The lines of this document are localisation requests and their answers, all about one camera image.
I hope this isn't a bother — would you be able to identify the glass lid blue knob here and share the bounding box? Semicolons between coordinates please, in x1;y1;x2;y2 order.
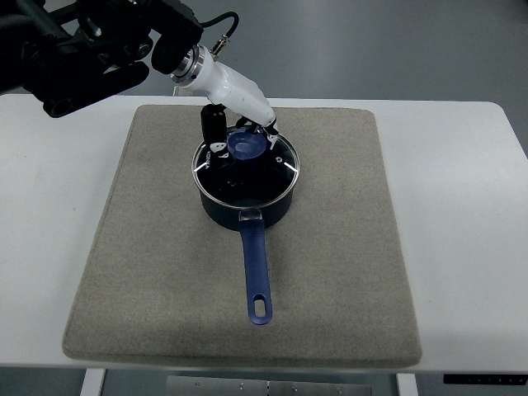
191;128;299;207

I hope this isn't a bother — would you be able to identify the black table control panel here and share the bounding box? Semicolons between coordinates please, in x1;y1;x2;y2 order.
443;374;527;386

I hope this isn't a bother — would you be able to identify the beige fabric mat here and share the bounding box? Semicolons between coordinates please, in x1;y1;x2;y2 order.
63;105;422;368

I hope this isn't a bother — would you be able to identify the white table leg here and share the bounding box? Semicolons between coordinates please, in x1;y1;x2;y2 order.
396;374;419;396
79;369;106;396

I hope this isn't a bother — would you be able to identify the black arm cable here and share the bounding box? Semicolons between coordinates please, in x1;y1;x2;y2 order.
197;12;241;57

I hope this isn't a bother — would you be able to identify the white table leg right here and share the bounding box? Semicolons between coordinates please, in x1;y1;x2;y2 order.
396;374;419;396

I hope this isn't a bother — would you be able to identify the dark saucepan blue handle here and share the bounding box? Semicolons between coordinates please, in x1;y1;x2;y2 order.
196;181;295;325

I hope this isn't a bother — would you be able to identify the grey metal base plate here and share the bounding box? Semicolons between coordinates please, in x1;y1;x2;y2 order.
165;375;373;396

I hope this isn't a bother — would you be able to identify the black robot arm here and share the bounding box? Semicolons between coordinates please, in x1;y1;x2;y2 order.
1;1;203;118

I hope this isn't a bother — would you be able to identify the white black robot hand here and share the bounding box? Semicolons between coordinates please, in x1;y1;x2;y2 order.
171;45;279;161

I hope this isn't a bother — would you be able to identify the white table leg left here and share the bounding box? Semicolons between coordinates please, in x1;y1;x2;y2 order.
79;369;106;396

